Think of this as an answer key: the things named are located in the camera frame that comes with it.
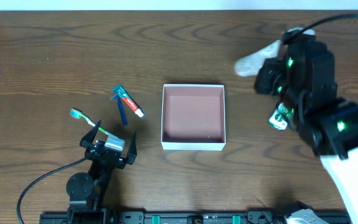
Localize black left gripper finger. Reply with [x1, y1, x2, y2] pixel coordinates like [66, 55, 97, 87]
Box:
[80, 120, 101, 148]
[126, 133, 137, 165]

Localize white Pantene conditioner tube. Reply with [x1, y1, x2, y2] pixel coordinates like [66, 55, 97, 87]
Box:
[234, 40, 281, 77]

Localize green Dettol soap bar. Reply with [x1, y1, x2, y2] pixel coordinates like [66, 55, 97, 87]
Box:
[268, 102, 295, 131]

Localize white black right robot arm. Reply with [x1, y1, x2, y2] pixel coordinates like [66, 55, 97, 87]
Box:
[254, 35, 358, 223]

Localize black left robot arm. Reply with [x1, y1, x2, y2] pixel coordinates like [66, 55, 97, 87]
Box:
[66, 123, 137, 224]

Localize green white toothbrush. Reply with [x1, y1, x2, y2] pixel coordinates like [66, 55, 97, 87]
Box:
[70, 108, 116, 138]

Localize blue disposable razor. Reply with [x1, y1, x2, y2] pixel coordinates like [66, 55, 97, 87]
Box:
[110, 95, 127, 126]

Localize red Colgate toothpaste tube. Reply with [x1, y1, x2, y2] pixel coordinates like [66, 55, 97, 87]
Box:
[112, 85, 144, 118]

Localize white cardboard box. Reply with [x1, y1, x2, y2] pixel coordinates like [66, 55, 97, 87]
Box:
[160, 84, 226, 151]

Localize black mounting rail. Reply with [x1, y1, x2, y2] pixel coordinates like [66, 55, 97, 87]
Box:
[39, 201, 351, 224]

